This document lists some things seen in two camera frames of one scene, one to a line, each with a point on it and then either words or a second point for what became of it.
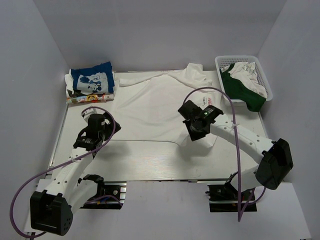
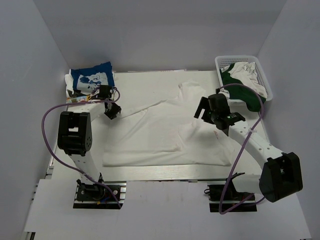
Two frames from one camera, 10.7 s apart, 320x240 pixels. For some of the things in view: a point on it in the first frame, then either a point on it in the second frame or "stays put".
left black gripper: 109,126 → 112,115
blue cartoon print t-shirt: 97,79 stays put
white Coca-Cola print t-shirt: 146,104 → 168,133
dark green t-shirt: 236,90 stays put
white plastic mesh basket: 222,61 stays put
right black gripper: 195,136 → 204,104
